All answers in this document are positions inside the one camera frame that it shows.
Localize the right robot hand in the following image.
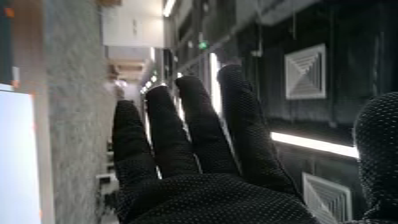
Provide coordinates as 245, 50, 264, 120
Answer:
109, 63, 398, 224

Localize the square ceiling air vent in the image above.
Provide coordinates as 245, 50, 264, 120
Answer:
282, 43, 328, 101
300, 171, 355, 224

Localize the white sheet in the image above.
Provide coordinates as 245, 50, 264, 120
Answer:
0, 83, 44, 224

